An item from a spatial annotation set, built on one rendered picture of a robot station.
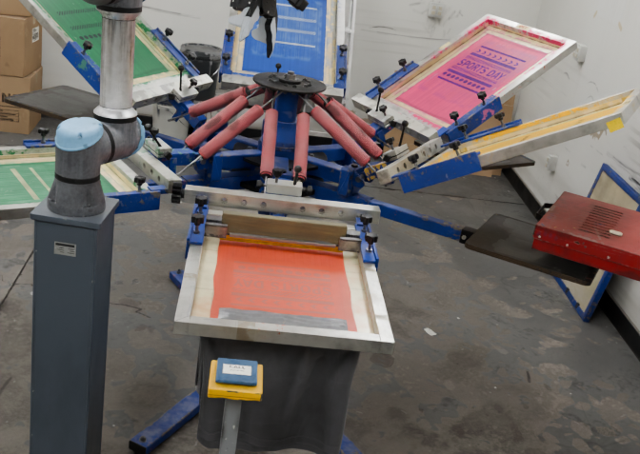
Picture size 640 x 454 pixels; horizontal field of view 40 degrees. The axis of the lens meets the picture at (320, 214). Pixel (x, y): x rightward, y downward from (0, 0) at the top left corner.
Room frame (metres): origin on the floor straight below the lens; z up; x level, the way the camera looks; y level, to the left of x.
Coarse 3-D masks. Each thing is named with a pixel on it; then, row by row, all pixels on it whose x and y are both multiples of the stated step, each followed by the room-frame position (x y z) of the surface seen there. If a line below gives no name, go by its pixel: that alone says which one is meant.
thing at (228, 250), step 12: (228, 252) 2.54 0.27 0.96; (240, 252) 2.55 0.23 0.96; (252, 252) 2.56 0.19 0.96; (264, 252) 2.58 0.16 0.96; (276, 252) 2.59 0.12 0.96; (216, 264) 2.44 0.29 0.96; (228, 264) 2.45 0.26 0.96; (276, 264) 2.51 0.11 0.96; (216, 276) 2.36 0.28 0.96; (228, 276) 2.37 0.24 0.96; (216, 288) 2.28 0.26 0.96; (228, 288) 2.29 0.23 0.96; (216, 300) 2.21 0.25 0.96; (228, 300) 2.22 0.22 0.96; (216, 312) 2.14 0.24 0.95; (276, 312) 2.19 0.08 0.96
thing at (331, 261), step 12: (288, 252) 2.61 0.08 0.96; (300, 252) 2.62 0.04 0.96; (312, 252) 2.64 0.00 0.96; (324, 252) 2.65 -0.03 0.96; (336, 252) 2.66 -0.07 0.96; (288, 264) 2.52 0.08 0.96; (300, 264) 2.53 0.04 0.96; (312, 264) 2.55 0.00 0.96; (324, 264) 2.56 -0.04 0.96; (336, 264) 2.57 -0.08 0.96; (336, 276) 2.48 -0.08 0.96; (336, 288) 2.40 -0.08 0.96; (348, 288) 2.41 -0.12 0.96; (336, 300) 2.32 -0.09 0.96; (348, 300) 2.33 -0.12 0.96; (288, 312) 2.20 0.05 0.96; (336, 312) 2.25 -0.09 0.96; (348, 312) 2.26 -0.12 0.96; (348, 324) 2.19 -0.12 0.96
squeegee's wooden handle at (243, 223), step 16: (240, 224) 2.61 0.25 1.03; (256, 224) 2.61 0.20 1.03; (272, 224) 2.62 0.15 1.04; (288, 224) 2.63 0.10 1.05; (304, 224) 2.63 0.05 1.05; (320, 224) 2.64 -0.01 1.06; (336, 224) 2.65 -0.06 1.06; (304, 240) 2.63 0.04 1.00; (320, 240) 2.64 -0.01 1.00; (336, 240) 2.64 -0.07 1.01
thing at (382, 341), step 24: (192, 264) 2.35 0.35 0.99; (360, 264) 2.58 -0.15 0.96; (192, 288) 2.19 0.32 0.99; (384, 312) 2.22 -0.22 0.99; (216, 336) 2.01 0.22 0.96; (240, 336) 2.02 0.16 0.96; (264, 336) 2.02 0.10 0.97; (288, 336) 2.03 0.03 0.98; (312, 336) 2.04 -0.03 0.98; (336, 336) 2.05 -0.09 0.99; (360, 336) 2.07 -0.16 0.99; (384, 336) 2.09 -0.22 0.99
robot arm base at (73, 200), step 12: (60, 180) 2.11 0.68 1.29; (72, 180) 2.10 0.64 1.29; (84, 180) 2.11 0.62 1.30; (96, 180) 2.14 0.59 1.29; (60, 192) 2.10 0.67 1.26; (72, 192) 2.10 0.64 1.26; (84, 192) 2.11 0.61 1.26; (96, 192) 2.14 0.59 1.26; (48, 204) 2.12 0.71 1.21; (60, 204) 2.09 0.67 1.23; (72, 204) 2.09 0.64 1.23; (84, 204) 2.10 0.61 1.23; (96, 204) 2.13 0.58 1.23; (72, 216) 2.09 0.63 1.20; (84, 216) 2.10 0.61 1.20
